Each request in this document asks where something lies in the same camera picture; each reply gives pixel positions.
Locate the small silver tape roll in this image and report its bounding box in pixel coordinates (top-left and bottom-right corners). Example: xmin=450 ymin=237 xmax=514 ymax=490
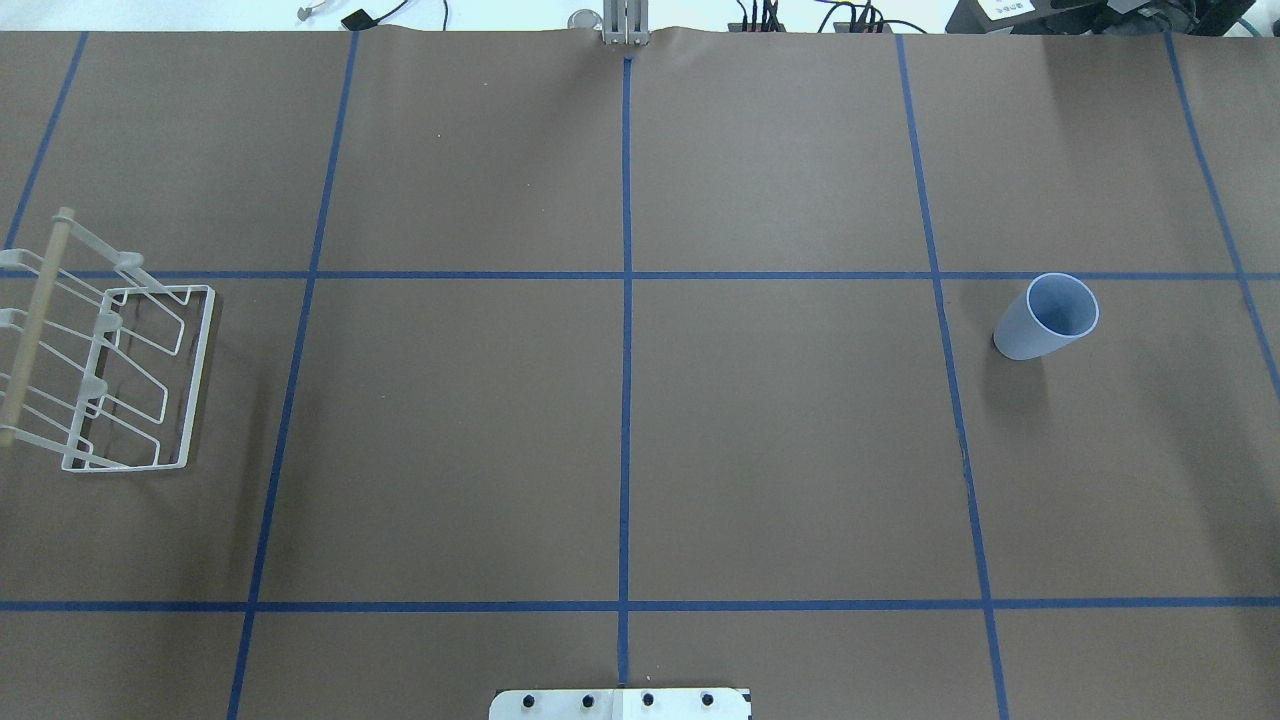
xmin=566 ymin=8 xmax=603 ymax=29

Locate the aluminium frame post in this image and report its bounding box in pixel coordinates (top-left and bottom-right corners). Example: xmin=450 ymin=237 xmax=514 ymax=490
xmin=602 ymin=0 xmax=650 ymax=46

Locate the white wire cup holder rack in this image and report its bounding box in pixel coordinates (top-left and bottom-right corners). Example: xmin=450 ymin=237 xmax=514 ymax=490
xmin=3 ymin=208 xmax=218 ymax=474

